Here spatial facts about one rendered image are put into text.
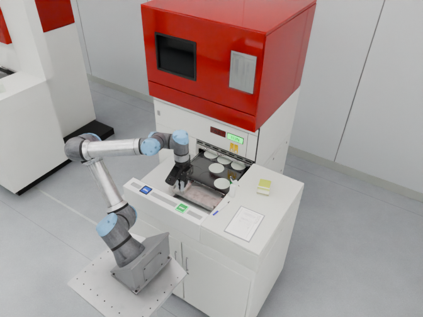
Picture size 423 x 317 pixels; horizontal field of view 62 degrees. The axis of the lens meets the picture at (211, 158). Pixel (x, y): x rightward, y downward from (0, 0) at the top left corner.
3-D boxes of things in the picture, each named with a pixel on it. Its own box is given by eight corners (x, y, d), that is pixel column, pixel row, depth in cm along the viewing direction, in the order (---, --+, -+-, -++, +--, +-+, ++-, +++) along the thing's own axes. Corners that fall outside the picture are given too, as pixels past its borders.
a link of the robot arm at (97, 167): (112, 239, 178) (62, 141, 169) (124, 227, 192) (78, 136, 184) (133, 232, 175) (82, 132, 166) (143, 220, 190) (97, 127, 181)
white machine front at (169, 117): (158, 138, 270) (155, 91, 245) (253, 177, 237) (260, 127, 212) (156, 139, 268) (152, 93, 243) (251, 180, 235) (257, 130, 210)
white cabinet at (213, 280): (180, 222, 312) (177, 149, 261) (281, 274, 273) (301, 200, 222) (131, 275, 269) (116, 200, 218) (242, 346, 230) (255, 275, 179)
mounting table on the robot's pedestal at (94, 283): (133, 350, 162) (130, 337, 153) (72, 297, 181) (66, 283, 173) (193, 280, 191) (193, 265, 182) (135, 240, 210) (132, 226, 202)
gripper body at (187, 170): (194, 173, 183) (193, 156, 176) (184, 183, 178) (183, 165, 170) (182, 168, 186) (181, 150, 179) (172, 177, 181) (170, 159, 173)
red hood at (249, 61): (207, 59, 290) (208, -20, 253) (300, 85, 257) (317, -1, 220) (148, 95, 240) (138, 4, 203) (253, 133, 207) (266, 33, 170)
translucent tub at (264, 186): (258, 185, 210) (259, 177, 205) (270, 189, 208) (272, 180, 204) (255, 194, 204) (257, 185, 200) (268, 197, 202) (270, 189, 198)
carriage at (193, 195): (175, 183, 227) (175, 179, 225) (225, 205, 212) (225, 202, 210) (168, 190, 221) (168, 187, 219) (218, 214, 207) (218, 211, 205)
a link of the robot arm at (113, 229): (105, 253, 166) (88, 230, 165) (117, 239, 179) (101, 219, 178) (124, 241, 163) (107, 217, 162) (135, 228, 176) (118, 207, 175)
